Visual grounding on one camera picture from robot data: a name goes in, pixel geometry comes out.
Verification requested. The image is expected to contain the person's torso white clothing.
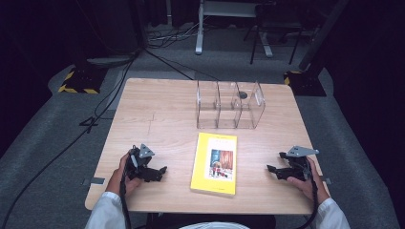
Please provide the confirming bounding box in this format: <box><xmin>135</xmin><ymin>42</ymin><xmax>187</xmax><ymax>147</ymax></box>
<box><xmin>180</xmin><ymin>221</ymin><xmax>251</xmax><ymax>229</ymax></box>

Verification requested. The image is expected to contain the person's left hand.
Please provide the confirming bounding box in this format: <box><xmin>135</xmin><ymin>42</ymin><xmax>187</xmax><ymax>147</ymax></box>
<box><xmin>106</xmin><ymin>152</ymin><xmax>144</xmax><ymax>196</ymax></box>

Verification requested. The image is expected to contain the black metal chair frame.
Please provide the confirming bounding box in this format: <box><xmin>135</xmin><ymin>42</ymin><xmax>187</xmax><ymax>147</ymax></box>
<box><xmin>243</xmin><ymin>3</ymin><xmax>304</xmax><ymax>66</ymax></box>

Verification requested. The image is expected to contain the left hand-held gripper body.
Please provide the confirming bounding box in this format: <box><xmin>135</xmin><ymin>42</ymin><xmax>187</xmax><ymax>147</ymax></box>
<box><xmin>125</xmin><ymin>143</ymin><xmax>156</xmax><ymax>181</ymax></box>

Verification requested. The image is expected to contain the person's right hand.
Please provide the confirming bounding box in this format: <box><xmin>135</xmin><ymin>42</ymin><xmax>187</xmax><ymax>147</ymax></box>
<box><xmin>286</xmin><ymin>158</ymin><xmax>330</xmax><ymax>204</ymax></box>

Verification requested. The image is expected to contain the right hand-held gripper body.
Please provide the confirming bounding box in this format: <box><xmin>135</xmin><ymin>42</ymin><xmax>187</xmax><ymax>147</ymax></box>
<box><xmin>279</xmin><ymin>145</ymin><xmax>320</xmax><ymax>179</ymax></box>

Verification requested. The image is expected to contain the yellow book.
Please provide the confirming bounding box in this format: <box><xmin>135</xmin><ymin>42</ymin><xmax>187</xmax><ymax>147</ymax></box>
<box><xmin>190</xmin><ymin>132</ymin><xmax>239</xmax><ymax>197</ymax></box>

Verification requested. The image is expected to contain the long black floor cable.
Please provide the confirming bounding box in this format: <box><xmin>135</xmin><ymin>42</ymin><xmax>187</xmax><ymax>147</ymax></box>
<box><xmin>0</xmin><ymin>53</ymin><xmax>139</xmax><ymax>229</ymax></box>

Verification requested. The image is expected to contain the left hand-held gripper black cable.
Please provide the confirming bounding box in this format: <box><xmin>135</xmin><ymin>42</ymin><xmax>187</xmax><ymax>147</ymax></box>
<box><xmin>119</xmin><ymin>173</ymin><xmax>133</xmax><ymax>229</ymax></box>

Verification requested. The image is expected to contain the white desk frame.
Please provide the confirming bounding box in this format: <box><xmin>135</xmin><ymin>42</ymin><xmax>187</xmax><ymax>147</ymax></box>
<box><xmin>195</xmin><ymin>0</ymin><xmax>274</xmax><ymax>58</ymax></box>

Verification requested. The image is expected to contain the hand-held gripper black cable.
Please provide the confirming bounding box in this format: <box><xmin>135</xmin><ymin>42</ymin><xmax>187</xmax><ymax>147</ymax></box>
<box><xmin>119</xmin><ymin>173</ymin><xmax>133</xmax><ymax>229</ymax></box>
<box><xmin>297</xmin><ymin>158</ymin><xmax>320</xmax><ymax>229</ymax></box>

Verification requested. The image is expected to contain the right hand-held gripper black cable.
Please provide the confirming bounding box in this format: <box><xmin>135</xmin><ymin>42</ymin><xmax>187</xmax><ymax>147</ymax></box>
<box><xmin>297</xmin><ymin>158</ymin><xmax>320</xmax><ymax>229</ymax></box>

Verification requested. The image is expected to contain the black yellow striped stand base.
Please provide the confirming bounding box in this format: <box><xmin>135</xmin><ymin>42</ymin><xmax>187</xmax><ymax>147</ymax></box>
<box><xmin>284</xmin><ymin>70</ymin><xmax>328</xmax><ymax>97</ymax></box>
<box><xmin>57</xmin><ymin>65</ymin><xmax>108</xmax><ymax>95</ymax></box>

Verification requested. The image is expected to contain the grey slanted stand beam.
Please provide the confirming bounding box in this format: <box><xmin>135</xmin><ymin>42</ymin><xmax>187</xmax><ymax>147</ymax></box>
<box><xmin>298</xmin><ymin>0</ymin><xmax>351</xmax><ymax>73</ymax></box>

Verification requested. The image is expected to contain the clear acrylic divider rack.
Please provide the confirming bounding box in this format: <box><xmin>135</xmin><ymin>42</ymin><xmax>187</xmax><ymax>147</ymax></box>
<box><xmin>196</xmin><ymin>79</ymin><xmax>266</xmax><ymax>130</ymax></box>

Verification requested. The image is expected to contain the bundle of floor cables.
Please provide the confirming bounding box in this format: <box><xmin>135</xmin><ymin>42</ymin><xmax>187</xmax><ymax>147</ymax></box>
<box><xmin>146</xmin><ymin>15</ymin><xmax>204</xmax><ymax>50</ymax></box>

